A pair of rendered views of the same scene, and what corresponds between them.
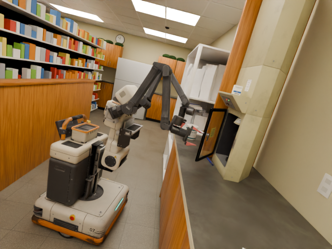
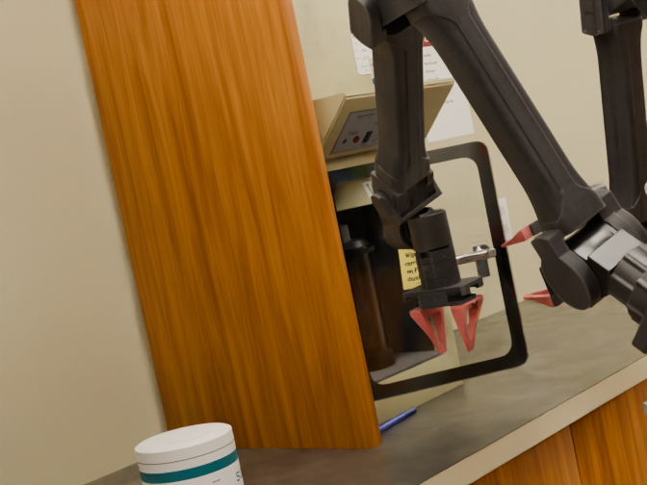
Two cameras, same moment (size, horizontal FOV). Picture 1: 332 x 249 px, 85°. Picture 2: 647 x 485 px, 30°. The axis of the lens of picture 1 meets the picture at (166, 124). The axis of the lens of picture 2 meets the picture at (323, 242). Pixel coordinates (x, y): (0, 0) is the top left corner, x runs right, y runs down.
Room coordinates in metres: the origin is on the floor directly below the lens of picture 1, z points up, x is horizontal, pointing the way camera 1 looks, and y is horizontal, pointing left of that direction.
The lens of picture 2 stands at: (2.90, 1.00, 1.40)
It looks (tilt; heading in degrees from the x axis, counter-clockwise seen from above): 4 degrees down; 225
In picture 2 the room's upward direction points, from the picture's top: 12 degrees counter-clockwise
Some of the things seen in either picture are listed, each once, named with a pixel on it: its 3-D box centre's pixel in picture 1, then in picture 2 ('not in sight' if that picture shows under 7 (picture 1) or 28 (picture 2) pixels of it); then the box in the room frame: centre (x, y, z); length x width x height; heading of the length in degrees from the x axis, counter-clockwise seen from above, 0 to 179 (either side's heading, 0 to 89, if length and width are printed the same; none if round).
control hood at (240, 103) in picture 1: (230, 101); (382, 118); (1.31, -0.40, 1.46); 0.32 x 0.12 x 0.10; 4
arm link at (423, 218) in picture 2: (183, 109); (427, 230); (1.58, -0.12, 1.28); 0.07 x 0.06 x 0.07; 66
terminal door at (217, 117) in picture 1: (211, 134); (424, 270); (1.34, -0.35, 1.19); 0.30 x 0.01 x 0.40; 145
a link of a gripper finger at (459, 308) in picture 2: not in sight; (455, 319); (1.58, -0.10, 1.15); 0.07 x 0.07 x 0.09; 10
